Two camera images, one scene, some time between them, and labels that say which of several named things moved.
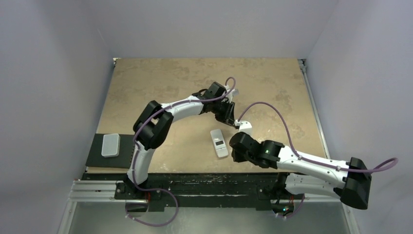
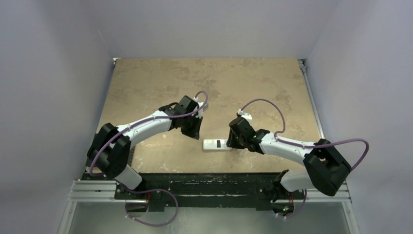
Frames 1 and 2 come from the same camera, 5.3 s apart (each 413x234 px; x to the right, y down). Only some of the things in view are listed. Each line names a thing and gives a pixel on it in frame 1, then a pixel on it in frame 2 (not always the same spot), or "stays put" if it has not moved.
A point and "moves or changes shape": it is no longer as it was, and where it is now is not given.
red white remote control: (219, 143) moves or changes shape
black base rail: (260, 189) stays put
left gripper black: (227, 117) -> (194, 132)
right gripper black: (236, 149) -> (234, 138)
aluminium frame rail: (93, 191) stays put
